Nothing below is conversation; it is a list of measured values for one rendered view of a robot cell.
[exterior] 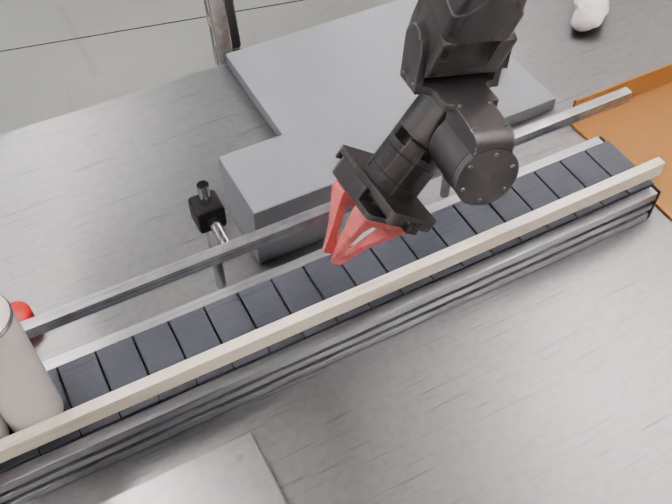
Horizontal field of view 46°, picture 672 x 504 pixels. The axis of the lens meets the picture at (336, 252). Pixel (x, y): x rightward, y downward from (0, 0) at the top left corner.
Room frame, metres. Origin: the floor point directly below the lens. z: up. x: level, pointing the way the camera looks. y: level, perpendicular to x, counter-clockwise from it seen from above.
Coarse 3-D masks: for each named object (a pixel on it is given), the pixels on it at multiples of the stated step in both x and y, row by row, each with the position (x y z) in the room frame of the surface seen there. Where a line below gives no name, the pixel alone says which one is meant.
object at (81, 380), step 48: (528, 192) 0.64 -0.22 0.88; (624, 192) 0.64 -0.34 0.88; (432, 240) 0.56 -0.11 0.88; (528, 240) 0.57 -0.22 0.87; (288, 288) 0.50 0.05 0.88; (336, 288) 0.50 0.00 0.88; (144, 336) 0.44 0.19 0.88; (192, 336) 0.44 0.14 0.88; (96, 384) 0.38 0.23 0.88; (192, 384) 0.38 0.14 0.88
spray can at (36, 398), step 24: (0, 312) 0.35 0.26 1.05; (0, 336) 0.34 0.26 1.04; (24, 336) 0.36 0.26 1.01; (0, 360) 0.33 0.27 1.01; (24, 360) 0.34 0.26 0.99; (0, 384) 0.33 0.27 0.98; (24, 384) 0.33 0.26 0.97; (48, 384) 0.35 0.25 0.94; (0, 408) 0.33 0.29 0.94; (24, 408) 0.33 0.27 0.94; (48, 408) 0.34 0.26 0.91
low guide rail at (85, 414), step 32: (576, 192) 0.60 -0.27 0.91; (608, 192) 0.61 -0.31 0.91; (512, 224) 0.56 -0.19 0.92; (544, 224) 0.57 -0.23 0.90; (448, 256) 0.51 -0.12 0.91; (352, 288) 0.47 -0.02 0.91; (384, 288) 0.48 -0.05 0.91; (288, 320) 0.43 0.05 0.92; (320, 320) 0.44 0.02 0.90; (224, 352) 0.40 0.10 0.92; (128, 384) 0.36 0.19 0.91; (160, 384) 0.37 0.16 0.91; (64, 416) 0.33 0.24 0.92; (96, 416) 0.34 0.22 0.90; (0, 448) 0.30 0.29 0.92; (32, 448) 0.31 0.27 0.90
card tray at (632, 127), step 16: (624, 80) 0.85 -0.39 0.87; (640, 80) 0.86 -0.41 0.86; (656, 80) 0.88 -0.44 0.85; (592, 96) 0.82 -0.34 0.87; (640, 96) 0.86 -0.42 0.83; (656, 96) 0.86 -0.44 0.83; (608, 112) 0.83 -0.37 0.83; (624, 112) 0.83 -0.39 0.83; (640, 112) 0.83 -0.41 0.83; (656, 112) 0.83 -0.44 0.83; (576, 128) 0.80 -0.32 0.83; (592, 128) 0.80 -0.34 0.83; (608, 128) 0.80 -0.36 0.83; (624, 128) 0.80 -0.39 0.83; (640, 128) 0.80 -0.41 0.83; (656, 128) 0.80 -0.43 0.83; (624, 144) 0.77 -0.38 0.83; (640, 144) 0.77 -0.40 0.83; (656, 144) 0.77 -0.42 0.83; (640, 160) 0.74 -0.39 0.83; (656, 176) 0.71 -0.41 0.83
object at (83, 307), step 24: (624, 96) 0.71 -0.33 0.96; (552, 120) 0.67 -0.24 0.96; (576, 120) 0.68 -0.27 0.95; (312, 216) 0.53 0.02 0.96; (240, 240) 0.50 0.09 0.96; (264, 240) 0.50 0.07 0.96; (168, 264) 0.47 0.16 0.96; (192, 264) 0.47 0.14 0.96; (216, 264) 0.48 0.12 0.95; (120, 288) 0.44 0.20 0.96; (144, 288) 0.44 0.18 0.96; (48, 312) 0.41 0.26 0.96; (72, 312) 0.41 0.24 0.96
